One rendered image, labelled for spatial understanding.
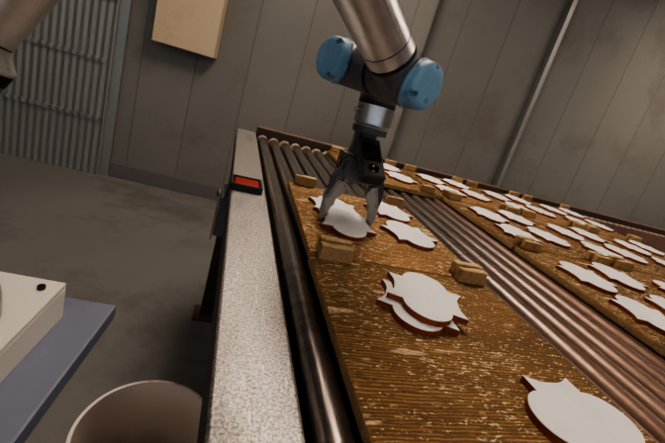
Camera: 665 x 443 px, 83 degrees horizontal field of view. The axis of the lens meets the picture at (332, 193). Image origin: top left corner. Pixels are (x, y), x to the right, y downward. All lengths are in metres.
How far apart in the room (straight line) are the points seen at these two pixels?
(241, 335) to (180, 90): 3.01
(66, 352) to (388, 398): 0.33
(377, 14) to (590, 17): 3.72
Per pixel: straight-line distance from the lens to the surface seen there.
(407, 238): 0.83
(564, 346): 0.76
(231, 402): 0.39
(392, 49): 0.55
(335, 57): 0.66
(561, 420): 0.52
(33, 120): 3.79
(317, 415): 0.41
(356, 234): 0.75
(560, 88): 4.06
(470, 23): 3.62
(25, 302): 0.50
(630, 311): 1.02
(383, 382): 0.43
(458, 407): 0.46
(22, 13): 0.50
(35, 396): 0.47
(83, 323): 0.54
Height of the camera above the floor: 1.20
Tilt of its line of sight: 15 degrees down
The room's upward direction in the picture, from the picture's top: 17 degrees clockwise
